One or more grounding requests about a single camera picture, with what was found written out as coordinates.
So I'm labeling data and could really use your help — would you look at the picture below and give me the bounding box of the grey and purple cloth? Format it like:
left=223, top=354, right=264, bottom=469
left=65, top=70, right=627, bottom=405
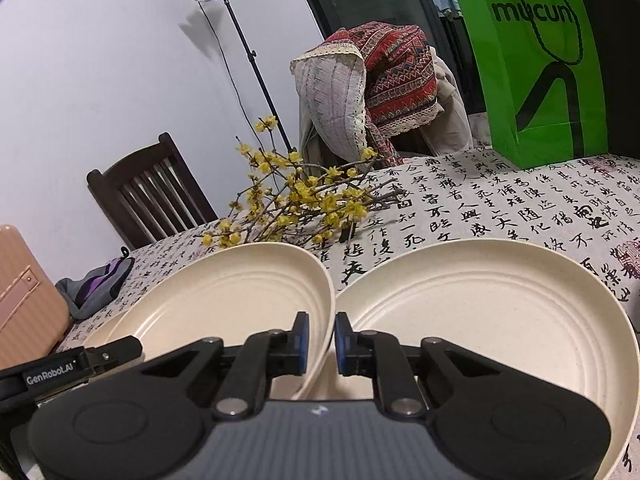
left=55, top=255, right=136, bottom=321

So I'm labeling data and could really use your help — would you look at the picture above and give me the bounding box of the red patterned quilted blanket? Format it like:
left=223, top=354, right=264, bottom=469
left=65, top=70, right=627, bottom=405
left=290, top=21, right=440, bottom=166

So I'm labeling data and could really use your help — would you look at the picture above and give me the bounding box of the pink hard-shell case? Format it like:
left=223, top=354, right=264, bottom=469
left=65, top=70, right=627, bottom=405
left=0, top=225, right=66, bottom=368

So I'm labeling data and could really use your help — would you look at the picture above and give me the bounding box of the cream plate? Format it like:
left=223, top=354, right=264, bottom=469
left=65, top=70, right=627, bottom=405
left=80, top=310, right=146, bottom=356
left=102, top=242, right=336, bottom=401
left=336, top=239, right=640, bottom=480

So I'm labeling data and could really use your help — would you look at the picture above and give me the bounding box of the yellow flower branch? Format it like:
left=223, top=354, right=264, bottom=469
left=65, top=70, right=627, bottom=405
left=200, top=116, right=406, bottom=251

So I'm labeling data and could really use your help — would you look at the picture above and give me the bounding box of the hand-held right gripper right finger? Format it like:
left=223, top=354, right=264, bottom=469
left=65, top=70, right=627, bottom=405
left=334, top=312, right=501, bottom=420

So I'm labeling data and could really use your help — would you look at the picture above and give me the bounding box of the black sliding glass door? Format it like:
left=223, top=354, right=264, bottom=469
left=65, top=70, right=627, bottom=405
left=287, top=0, right=481, bottom=116

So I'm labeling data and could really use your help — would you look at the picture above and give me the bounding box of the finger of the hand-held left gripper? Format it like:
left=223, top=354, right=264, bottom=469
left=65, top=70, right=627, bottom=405
left=82, top=336, right=144, bottom=376

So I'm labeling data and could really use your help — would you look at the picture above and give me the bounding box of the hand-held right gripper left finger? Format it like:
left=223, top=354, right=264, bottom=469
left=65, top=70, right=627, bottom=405
left=142, top=312, right=308, bottom=421

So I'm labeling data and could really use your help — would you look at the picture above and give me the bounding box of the dark wooden chair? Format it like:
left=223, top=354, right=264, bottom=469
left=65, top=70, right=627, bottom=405
left=86, top=132, right=206, bottom=251

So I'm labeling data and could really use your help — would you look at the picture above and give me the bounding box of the green paper bag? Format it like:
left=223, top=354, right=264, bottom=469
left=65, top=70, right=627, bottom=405
left=448, top=0, right=610, bottom=171

